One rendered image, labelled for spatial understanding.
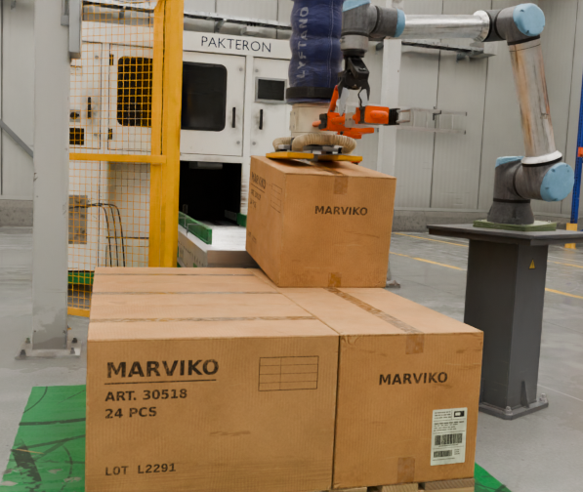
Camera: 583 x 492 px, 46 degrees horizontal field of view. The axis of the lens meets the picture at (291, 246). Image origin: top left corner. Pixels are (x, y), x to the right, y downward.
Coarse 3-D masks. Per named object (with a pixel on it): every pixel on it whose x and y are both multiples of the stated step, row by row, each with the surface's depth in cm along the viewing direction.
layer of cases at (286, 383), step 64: (128, 320) 174; (192, 320) 177; (256, 320) 180; (320, 320) 185; (384, 320) 188; (448, 320) 191; (128, 384) 156; (192, 384) 160; (256, 384) 164; (320, 384) 169; (384, 384) 173; (448, 384) 178; (128, 448) 158; (192, 448) 162; (256, 448) 166; (320, 448) 171; (384, 448) 175; (448, 448) 180
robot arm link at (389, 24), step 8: (376, 8) 223; (384, 8) 225; (392, 8) 227; (384, 16) 223; (392, 16) 224; (400, 16) 226; (376, 24) 223; (384, 24) 224; (392, 24) 225; (400, 24) 226; (376, 32) 226; (384, 32) 227; (392, 32) 228; (400, 32) 228
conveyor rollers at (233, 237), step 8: (216, 232) 446; (224, 232) 447; (232, 232) 449; (240, 232) 458; (216, 240) 392; (224, 240) 393; (232, 240) 402; (240, 240) 404; (216, 248) 355; (224, 248) 356; (232, 248) 357; (240, 248) 358
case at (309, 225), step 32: (256, 160) 273; (288, 160) 273; (256, 192) 272; (288, 192) 230; (320, 192) 232; (352, 192) 235; (384, 192) 238; (256, 224) 271; (288, 224) 232; (320, 224) 235; (352, 224) 238; (384, 224) 241; (256, 256) 270; (288, 256) 235; (320, 256) 238; (352, 256) 241; (384, 256) 244
